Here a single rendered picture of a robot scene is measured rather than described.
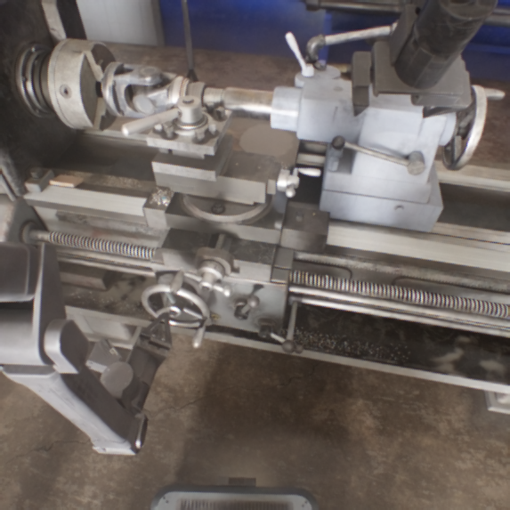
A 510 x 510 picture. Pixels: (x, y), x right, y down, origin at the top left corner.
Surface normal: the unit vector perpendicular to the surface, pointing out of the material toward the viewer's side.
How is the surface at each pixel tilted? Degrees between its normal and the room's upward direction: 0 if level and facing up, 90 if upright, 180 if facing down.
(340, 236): 36
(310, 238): 90
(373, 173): 66
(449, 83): 30
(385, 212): 90
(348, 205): 90
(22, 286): 78
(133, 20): 90
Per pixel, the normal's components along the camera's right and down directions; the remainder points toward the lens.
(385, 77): 0.00, -0.18
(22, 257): 0.96, -0.06
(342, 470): 0.02, -0.65
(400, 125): -0.19, 0.65
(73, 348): 1.00, 0.02
